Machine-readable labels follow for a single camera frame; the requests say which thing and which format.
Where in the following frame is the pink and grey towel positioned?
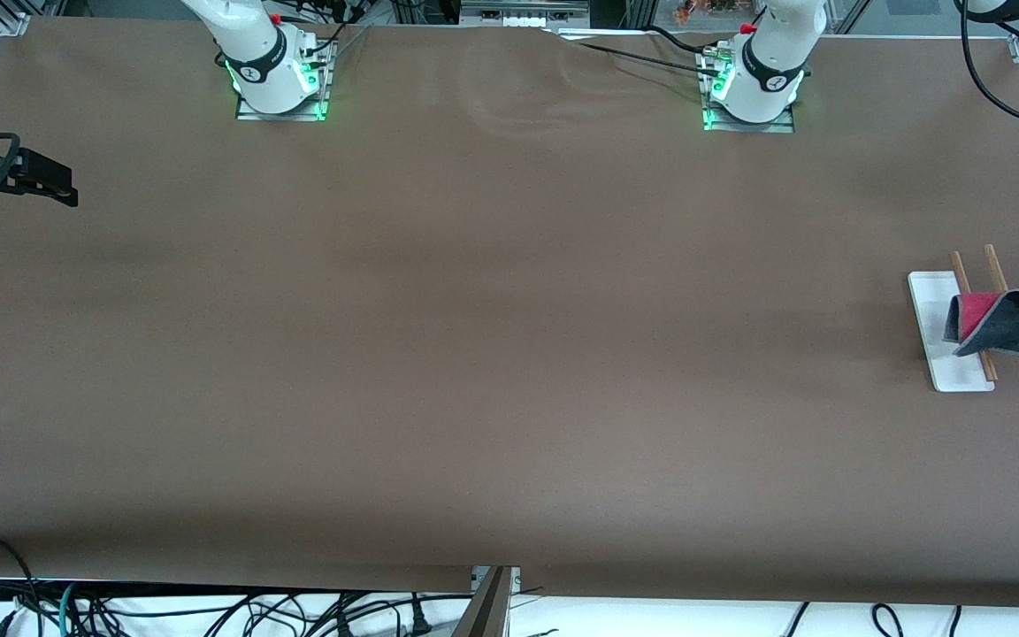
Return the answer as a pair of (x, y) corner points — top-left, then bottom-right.
(943, 288), (1019, 368)

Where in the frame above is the white rack with wooden bars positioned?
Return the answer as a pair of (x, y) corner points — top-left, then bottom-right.
(907, 244), (1019, 393)

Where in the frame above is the brown table cover sheet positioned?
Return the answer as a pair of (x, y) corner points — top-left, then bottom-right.
(0, 16), (1019, 610)

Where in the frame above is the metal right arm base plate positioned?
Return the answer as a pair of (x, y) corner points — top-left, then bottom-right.
(235, 40), (335, 123)

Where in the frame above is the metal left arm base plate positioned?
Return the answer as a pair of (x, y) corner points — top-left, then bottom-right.
(700, 49), (798, 134)

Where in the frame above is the short black tabletop cable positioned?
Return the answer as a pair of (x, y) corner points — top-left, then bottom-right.
(647, 24), (718, 58)

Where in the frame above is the long black tabletop cable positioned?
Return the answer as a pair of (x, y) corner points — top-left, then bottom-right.
(554, 31), (723, 81)

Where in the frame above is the grey metal frame device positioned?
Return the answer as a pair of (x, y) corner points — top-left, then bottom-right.
(459, 0), (592, 29)

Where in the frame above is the black power cable with plug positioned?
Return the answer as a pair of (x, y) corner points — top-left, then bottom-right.
(209, 595), (475, 637)

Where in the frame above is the brown wooden post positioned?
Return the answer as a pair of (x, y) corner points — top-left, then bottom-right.
(452, 566), (513, 637)

